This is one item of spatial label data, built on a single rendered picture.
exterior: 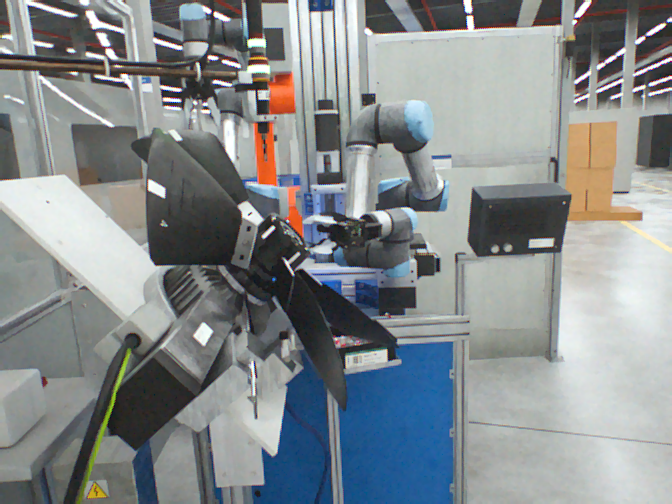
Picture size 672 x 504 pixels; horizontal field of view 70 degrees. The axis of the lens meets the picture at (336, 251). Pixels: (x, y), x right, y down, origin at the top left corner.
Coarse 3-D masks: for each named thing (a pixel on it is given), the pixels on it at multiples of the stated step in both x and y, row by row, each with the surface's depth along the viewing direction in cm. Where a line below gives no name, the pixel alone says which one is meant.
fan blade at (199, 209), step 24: (168, 144) 75; (168, 168) 74; (192, 168) 79; (168, 192) 72; (192, 192) 77; (216, 192) 83; (168, 216) 72; (192, 216) 77; (216, 216) 82; (240, 216) 89; (168, 240) 71; (192, 240) 77; (216, 240) 83; (168, 264) 71; (192, 264) 77; (216, 264) 84
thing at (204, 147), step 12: (168, 132) 105; (180, 132) 107; (192, 132) 109; (204, 132) 112; (132, 144) 97; (144, 144) 99; (180, 144) 104; (192, 144) 106; (204, 144) 108; (216, 144) 111; (144, 156) 98; (192, 156) 104; (204, 156) 105; (216, 156) 107; (228, 156) 110; (204, 168) 103; (216, 168) 105; (228, 168) 107; (216, 180) 103; (228, 180) 105; (240, 180) 106; (228, 192) 103; (240, 192) 104; (240, 204) 103
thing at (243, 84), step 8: (240, 72) 98; (248, 72) 99; (240, 80) 98; (248, 80) 99; (240, 88) 99; (248, 88) 99; (248, 96) 100; (248, 104) 100; (248, 112) 100; (248, 120) 102; (256, 120) 101; (264, 120) 101; (272, 120) 102
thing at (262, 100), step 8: (256, 80) 100; (264, 80) 101; (256, 88) 101; (264, 88) 101; (256, 96) 101; (264, 96) 101; (256, 104) 102; (264, 104) 102; (256, 112) 102; (264, 112) 102; (264, 128) 103
